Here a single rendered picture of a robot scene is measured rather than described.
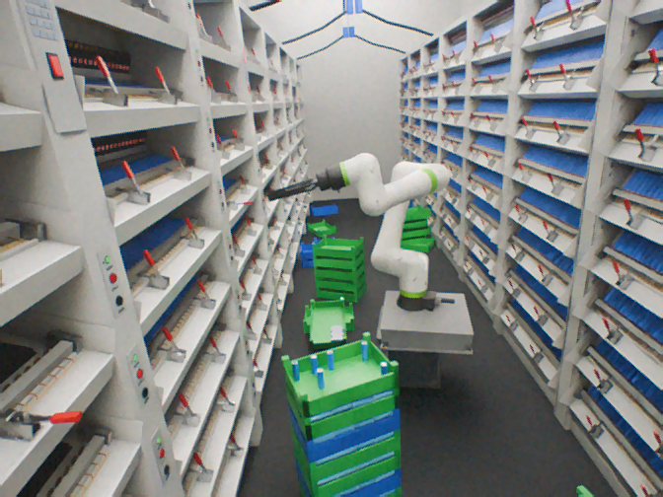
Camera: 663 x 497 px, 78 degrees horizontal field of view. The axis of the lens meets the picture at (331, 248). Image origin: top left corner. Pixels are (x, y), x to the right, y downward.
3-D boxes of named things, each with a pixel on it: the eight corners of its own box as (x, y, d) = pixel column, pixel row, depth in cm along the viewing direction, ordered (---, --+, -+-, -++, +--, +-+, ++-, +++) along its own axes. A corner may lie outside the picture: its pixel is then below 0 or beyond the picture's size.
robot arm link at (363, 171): (374, 150, 157) (376, 148, 146) (383, 181, 159) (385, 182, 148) (338, 161, 158) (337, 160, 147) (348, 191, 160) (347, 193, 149)
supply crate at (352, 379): (368, 351, 140) (367, 331, 137) (399, 387, 122) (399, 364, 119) (284, 378, 130) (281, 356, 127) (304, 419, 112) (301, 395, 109)
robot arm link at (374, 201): (405, 173, 178) (427, 167, 169) (412, 198, 180) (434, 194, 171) (349, 192, 155) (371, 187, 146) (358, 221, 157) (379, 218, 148)
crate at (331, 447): (370, 390, 145) (369, 371, 142) (400, 429, 127) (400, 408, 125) (289, 417, 135) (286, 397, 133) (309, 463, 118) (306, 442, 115)
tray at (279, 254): (286, 254, 288) (290, 237, 283) (273, 293, 231) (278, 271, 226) (257, 248, 286) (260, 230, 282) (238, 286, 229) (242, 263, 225)
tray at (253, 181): (257, 195, 202) (260, 177, 199) (227, 234, 145) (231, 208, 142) (216, 186, 201) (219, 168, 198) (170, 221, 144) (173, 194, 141)
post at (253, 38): (293, 287, 307) (262, 24, 247) (292, 293, 298) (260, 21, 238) (266, 289, 307) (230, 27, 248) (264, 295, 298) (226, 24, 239)
